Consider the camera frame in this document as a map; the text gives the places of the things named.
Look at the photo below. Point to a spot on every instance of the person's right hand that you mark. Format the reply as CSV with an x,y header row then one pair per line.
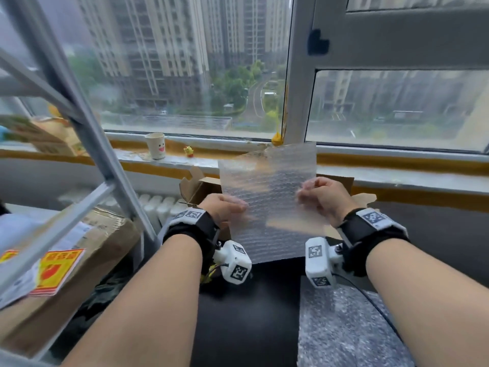
x,y
325,198

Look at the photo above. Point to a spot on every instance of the person's left hand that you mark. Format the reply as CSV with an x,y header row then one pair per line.
x,y
218,209

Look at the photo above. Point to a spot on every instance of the person's left fingers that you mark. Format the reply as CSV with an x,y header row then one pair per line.
x,y
236,206

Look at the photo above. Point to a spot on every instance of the person's right fingers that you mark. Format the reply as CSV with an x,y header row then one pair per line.
x,y
307,194

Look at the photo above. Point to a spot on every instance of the clear bubble wrap sheet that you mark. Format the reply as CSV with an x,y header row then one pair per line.
x,y
267,202

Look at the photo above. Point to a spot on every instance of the person's left forearm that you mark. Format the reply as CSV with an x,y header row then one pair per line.
x,y
145,305

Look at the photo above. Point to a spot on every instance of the person's right forearm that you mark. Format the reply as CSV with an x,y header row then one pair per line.
x,y
428,298

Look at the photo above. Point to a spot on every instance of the open brown cardboard box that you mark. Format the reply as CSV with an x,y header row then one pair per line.
x,y
198,189

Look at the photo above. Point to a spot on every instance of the yellow duck toy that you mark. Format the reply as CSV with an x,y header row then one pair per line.
x,y
277,139

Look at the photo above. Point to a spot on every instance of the small yellow toy figure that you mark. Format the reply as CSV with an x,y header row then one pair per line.
x,y
188,150

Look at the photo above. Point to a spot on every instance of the white radiator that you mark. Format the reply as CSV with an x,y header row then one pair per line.
x,y
156,208

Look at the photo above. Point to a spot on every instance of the white paper cup with face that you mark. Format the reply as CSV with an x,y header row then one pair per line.
x,y
156,145

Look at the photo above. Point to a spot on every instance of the bubble wrap piece on table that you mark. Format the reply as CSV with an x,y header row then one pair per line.
x,y
340,324

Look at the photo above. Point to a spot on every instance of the metal ladder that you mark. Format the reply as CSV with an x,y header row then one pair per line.
x,y
68,122

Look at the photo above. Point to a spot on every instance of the taped cardboard box with labels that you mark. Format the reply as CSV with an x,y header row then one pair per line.
x,y
57,271

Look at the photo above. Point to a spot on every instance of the brown printed cardboard box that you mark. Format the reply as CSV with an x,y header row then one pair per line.
x,y
46,135

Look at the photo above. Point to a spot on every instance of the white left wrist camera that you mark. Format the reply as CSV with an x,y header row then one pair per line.
x,y
233,261

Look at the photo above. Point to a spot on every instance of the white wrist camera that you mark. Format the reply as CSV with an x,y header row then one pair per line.
x,y
320,261
233,261

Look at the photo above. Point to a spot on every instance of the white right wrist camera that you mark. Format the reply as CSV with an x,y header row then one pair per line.
x,y
320,261

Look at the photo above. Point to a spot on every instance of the white window frame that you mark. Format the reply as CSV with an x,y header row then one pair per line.
x,y
382,45

